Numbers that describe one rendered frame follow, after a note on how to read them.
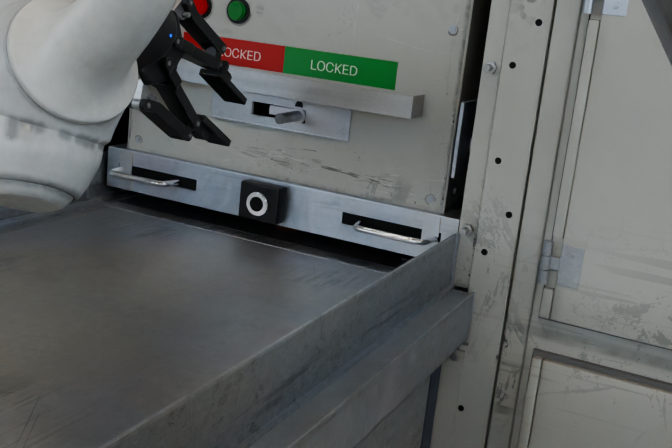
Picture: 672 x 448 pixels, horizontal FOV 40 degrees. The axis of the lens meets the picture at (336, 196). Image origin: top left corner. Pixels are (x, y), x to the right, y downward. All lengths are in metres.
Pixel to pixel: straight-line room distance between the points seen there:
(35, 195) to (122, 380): 0.18
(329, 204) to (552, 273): 0.31
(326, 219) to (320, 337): 0.44
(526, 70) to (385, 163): 0.23
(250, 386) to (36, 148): 0.23
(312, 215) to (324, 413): 0.49
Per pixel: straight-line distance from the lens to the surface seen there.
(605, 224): 1.03
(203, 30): 1.01
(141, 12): 0.63
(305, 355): 0.76
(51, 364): 0.82
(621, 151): 1.02
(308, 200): 1.20
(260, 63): 1.23
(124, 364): 0.82
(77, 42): 0.66
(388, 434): 0.99
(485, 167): 1.08
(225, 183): 1.26
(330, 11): 1.18
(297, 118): 1.19
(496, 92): 1.07
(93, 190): 1.38
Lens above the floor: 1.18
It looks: 13 degrees down
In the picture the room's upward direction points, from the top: 6 degrees clockwise
